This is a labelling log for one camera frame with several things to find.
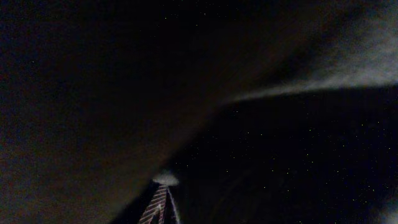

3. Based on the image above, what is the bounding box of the black shirt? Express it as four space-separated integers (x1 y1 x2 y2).
1 1 397 223

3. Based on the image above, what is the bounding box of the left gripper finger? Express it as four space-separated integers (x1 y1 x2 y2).
138 185 168 224

